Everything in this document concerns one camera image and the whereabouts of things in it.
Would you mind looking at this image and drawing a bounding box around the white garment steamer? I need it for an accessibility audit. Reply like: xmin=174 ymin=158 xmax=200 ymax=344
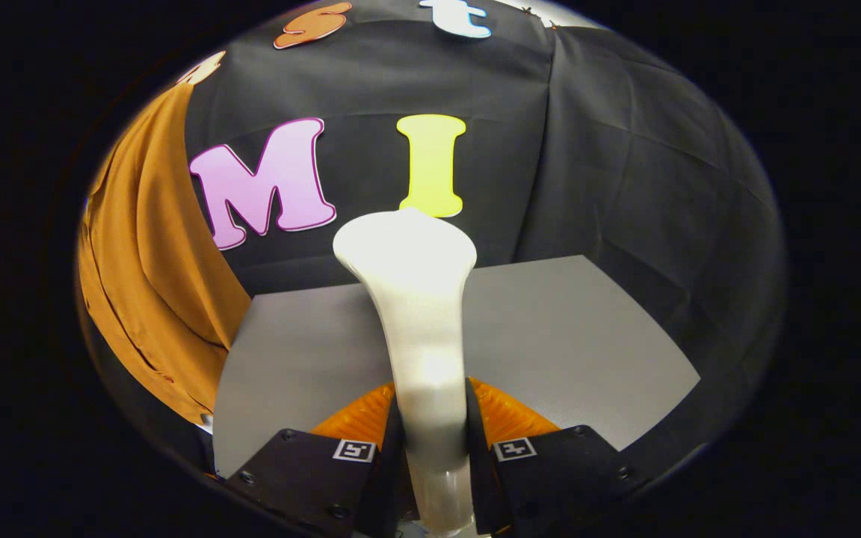
xmin=333 ymin=208 xmax=478 ymax=537

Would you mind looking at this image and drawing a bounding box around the grey cabinet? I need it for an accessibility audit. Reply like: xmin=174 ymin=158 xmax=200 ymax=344
xmin=212 ymin=255 xmax=702 ymax=479

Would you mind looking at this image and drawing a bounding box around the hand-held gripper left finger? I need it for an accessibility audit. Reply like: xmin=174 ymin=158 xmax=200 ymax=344
xmin=225 ymin=381 xmax=409 ymax=538

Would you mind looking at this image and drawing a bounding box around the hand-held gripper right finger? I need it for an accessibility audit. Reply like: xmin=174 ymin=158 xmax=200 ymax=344
xmin=464 ymin=377 xmax=659 ymax=538

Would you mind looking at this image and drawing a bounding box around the black backdrop cloth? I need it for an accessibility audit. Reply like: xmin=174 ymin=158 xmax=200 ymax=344
xmin=79 ymin=0 xmax=786 ymax=486

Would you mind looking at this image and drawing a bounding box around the brown button shirt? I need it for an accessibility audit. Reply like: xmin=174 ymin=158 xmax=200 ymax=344
xmin=75 ymin=78 xmax=252 ymax=427

